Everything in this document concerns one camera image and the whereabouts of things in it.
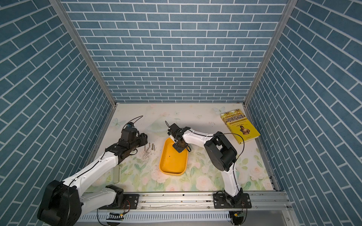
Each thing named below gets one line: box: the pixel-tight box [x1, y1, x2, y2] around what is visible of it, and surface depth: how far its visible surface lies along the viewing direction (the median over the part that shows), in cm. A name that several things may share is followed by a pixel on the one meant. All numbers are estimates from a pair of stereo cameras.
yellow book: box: [220, 108, 261, 145], surface depth 107 cm
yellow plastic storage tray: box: [159, 137, 190, 176], surface depth 89 cm
